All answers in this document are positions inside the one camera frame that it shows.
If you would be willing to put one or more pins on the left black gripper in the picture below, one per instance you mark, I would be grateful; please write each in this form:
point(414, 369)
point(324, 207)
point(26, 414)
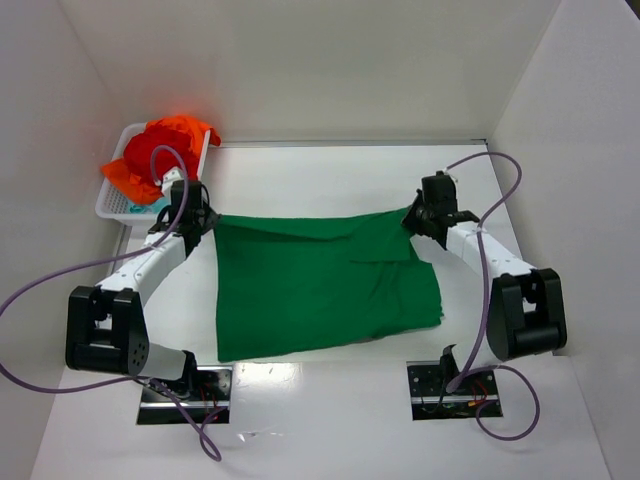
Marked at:
point(201, 223)

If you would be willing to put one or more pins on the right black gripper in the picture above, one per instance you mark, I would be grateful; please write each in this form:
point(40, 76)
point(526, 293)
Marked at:
point(420, 220)

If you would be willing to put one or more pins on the green t shirt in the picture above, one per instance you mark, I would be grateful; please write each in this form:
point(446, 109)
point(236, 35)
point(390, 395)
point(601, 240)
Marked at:
point(288, 285)

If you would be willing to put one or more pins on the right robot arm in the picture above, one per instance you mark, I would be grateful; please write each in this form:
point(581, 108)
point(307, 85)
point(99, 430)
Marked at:
point(523, 310)

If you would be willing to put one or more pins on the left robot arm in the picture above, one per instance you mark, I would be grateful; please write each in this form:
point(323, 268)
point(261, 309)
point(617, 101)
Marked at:
point(106, 328)

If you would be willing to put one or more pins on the teal t shirt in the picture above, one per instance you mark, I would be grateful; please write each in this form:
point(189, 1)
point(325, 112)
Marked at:
point(150, 209)

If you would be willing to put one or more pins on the red t shirt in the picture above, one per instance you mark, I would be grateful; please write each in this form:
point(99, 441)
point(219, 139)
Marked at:
point(155, 157)

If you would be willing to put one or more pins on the orange t shirt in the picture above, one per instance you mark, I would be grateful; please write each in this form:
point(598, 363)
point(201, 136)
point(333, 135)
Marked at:
point(130, 172)

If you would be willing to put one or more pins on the white plastic basket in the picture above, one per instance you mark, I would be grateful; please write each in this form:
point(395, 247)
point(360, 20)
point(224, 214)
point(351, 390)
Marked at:
point(112, 204)

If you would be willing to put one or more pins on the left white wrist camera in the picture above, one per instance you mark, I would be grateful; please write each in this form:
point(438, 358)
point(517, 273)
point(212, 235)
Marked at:
point(169, 178)

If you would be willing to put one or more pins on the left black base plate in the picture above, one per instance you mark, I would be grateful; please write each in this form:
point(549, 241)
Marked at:
point(210, 398)

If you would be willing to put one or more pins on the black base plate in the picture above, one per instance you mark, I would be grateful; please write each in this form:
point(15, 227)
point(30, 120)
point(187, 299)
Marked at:
point(430, 401)
point(210, 398)

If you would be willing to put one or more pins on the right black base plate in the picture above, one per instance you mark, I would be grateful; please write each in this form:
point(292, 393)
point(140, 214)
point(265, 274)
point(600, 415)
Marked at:
point(430, 401)

